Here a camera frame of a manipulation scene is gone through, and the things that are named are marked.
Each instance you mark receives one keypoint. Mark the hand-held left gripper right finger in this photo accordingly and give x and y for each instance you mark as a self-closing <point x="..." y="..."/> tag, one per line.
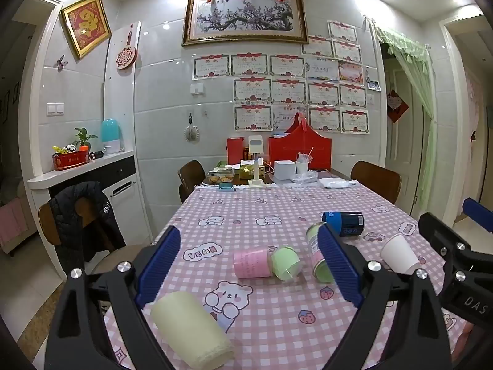
<point x="339" y="266"/>

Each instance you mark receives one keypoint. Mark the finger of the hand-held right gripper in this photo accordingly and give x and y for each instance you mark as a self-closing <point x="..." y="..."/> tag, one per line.
<point x="443" y="233"/>
<point x="478" y="214"/>

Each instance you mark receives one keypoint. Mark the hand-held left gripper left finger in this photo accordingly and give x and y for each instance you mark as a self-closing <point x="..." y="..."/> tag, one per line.
<point x="158" y="266"/>

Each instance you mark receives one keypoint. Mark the green cup with printed label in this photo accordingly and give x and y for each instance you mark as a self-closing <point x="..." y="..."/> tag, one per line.
<point x="314" y="239"/>

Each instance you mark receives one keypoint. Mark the dark blue cup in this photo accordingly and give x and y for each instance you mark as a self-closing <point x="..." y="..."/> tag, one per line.
<point x="348" y="223"/>

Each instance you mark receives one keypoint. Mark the white paper cup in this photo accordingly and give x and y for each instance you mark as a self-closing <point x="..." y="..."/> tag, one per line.
<point x="400" y="256"/>

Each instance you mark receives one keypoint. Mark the light green cup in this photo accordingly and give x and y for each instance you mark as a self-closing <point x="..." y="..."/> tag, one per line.
<point x="287" y="263"/>

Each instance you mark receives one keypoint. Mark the pale yellow cup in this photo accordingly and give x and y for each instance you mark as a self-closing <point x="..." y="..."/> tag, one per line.
<point x="192" y="331"/>

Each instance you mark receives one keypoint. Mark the pink cup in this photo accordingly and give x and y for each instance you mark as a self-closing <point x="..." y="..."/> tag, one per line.
<point x="252" y="264"/>

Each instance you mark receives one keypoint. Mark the white cup with straws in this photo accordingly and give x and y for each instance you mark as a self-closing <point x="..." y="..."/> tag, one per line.
<point x="302" y="167"/>

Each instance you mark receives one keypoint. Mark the white cabinet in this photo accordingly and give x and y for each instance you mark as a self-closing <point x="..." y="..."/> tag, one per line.
<point x="123" y="192"/>

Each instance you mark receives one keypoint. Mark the white plastic bag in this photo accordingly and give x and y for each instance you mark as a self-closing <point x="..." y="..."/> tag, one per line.
<point x="335" y="183"/>

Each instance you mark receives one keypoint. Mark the brown wooden chair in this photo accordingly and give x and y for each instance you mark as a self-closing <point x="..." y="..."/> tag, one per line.
<point x="190" y="177"/>
<point x="375" y="179"/>
<point x="86" y="210"/>

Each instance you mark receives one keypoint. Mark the pink checked bear tablecloth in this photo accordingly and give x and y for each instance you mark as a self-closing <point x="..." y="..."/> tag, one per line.
<point x="269" y="212"/>

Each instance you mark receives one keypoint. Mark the white door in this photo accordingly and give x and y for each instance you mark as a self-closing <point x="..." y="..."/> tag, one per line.
<point x="404" y="154"/>

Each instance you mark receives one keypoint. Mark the black jacket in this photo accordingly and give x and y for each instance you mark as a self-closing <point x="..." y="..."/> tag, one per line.
<point x="77" y="208"/>

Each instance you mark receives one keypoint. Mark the teal case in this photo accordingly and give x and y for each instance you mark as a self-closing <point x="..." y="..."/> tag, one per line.
<point x="225" y="186"/>

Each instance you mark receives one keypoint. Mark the clear food container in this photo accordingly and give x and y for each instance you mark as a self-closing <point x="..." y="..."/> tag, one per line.
<point x="221" y="176"/>

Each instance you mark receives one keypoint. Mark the white square box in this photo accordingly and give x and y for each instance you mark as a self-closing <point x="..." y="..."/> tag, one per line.
<point x="285" y="170"/>

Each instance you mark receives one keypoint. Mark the black flashlight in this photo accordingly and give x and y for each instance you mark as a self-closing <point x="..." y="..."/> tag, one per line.
<point x="96" y="155"/>

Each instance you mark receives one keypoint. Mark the red gift bag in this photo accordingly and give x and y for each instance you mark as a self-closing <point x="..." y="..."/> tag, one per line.
<point x="300" y="144"/>

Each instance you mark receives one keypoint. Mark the gold box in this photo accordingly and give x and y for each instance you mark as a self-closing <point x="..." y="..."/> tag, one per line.
<point x="246" y="171"/>

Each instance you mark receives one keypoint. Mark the red diamond door ornament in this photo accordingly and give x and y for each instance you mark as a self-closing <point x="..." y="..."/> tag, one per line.
<point x="394" y="106"/>

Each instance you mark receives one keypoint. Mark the red tray with items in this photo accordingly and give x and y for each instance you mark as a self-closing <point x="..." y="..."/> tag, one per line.
<point x="71" y="161"/>

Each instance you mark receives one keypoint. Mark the light blue humidifier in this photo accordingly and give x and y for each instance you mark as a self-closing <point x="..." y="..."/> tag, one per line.
<point x="111" y="135"/>

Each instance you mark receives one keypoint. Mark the red thermos jug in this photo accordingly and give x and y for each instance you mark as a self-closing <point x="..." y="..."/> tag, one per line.
<point x="235" y="149"/>

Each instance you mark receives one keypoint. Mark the light green curtain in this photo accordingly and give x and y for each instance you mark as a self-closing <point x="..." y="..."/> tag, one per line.
<point x="420" y="84"/>

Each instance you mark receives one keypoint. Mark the white desk lamp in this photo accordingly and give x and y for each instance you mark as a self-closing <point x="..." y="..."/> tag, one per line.
<point x="256" y="146"/>

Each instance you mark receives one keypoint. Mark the small potted plant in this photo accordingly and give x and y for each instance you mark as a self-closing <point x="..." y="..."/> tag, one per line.
<point x="83" y="137"/>

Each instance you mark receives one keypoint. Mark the pink towel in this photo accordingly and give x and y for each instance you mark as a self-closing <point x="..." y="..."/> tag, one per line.
<point x="13" y="219"/>

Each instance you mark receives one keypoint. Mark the round pink hanging ornament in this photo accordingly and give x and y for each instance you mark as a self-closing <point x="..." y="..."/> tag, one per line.
<point x="126" y="56"/>

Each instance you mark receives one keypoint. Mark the red gold framed picture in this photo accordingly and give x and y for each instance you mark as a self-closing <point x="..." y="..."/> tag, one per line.
<point x="85" y="25"/>

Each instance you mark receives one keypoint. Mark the framed blossom painting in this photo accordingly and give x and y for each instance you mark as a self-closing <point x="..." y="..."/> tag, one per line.
<point x="246" y="17"/>

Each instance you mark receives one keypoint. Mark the small wall photos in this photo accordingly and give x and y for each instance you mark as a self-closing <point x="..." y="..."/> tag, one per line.
<point x="374" y="85"/>

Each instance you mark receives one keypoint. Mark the group of wall certificates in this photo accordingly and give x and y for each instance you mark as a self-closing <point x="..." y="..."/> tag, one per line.
<point x="289" y="92"/>

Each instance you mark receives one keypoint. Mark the white wall socket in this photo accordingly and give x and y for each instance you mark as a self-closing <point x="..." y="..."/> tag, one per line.
<point x="197" y="88"/>

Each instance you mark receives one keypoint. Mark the white light switch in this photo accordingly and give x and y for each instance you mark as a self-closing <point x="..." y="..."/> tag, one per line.
<point x="56" y="108"/>

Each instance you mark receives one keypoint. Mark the butterfly wall decal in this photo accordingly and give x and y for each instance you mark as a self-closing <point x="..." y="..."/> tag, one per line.
<point x="61" y="62"/>

